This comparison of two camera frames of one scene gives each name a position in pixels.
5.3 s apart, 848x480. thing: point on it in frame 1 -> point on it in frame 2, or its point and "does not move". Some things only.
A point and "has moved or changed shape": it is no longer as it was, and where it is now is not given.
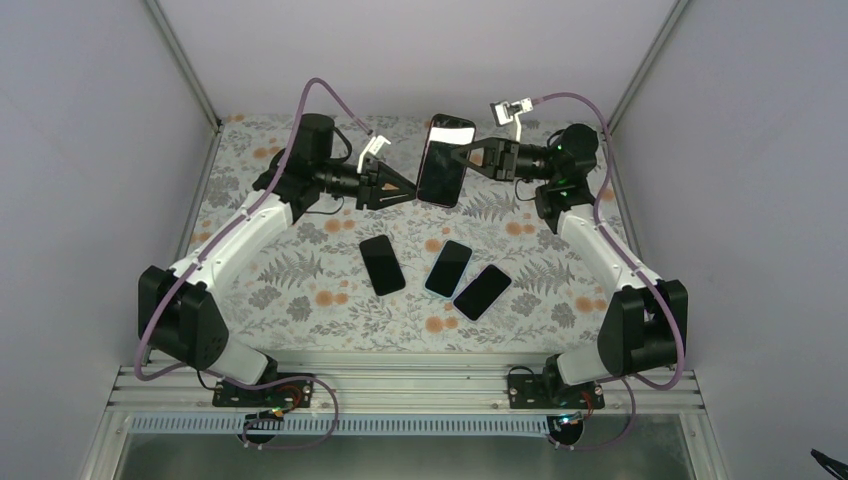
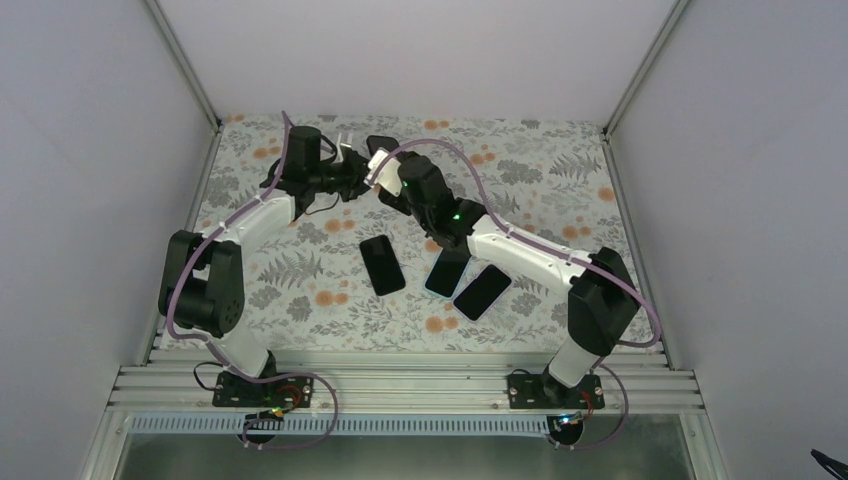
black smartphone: x=382 y=264 does not move
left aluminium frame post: x=189 y=76 does not move
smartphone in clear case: x=482 y=293 does not move
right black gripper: x=504 y=157 -> x=389 y=201
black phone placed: x=442 y=171 has moved or changed shape
